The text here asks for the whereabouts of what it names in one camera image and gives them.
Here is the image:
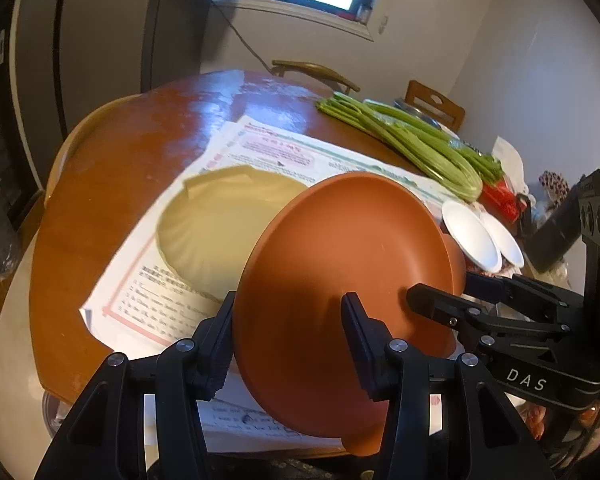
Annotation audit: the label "steel basin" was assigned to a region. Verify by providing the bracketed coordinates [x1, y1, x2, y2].
[394, 97, 442, 128]

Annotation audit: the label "small white bowl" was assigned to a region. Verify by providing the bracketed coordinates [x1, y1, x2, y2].
[480, 212, 525, 267]

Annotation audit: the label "red tissue box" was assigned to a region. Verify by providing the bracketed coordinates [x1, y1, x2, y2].
[480, 182, 523, 221]

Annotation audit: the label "white tissue paper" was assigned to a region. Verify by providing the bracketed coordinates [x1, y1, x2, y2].
[492, 135, 527, 192]

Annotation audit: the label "orange bowl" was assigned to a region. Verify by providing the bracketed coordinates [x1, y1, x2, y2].
[232, 171, 467, 457]

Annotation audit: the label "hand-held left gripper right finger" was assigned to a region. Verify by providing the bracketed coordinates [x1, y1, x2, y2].
[341, 292, 556, 480]

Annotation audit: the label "grey refrigerator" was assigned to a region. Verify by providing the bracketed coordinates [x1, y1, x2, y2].
[10, 0, 216, 191]

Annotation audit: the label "taped celery bunch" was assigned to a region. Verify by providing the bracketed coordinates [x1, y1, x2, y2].
[365, 100, 503, 183]

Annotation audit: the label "wooden chair with cutout back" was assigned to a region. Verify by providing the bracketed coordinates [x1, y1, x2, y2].
[405, 80, 466, 131]

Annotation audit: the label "thick celery bunch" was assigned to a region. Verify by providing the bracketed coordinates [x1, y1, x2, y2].
[316, 91, 483, 201]

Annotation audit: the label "light wooden chair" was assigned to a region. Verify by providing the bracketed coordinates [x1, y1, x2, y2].
[42, 92, 141, 206]

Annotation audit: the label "black water bottle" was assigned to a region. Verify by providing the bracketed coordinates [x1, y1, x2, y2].
[527, 185, 588, 273]

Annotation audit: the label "thin wall cable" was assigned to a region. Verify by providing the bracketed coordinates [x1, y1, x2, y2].
[210, 0, 277, 77]

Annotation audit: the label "dotted brown-white object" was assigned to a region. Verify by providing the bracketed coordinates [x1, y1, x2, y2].
[537, 170, 571, 206]

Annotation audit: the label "beige plate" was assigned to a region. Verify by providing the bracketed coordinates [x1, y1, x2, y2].
[156, 164, 311, 306]

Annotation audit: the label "printed newspaper sheets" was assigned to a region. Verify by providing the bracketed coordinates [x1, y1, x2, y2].
[79, 115, 453, 456]

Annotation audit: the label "curved-back wooden chair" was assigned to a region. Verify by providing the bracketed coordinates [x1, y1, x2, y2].
[271, 59, 361, 95]

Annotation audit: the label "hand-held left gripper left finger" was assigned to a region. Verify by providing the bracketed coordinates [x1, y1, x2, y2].
[34, 290, 238, 480]

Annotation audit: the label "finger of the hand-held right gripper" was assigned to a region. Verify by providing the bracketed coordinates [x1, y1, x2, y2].
[406, 282, 571, 348]
[464, 271, 587, 325]

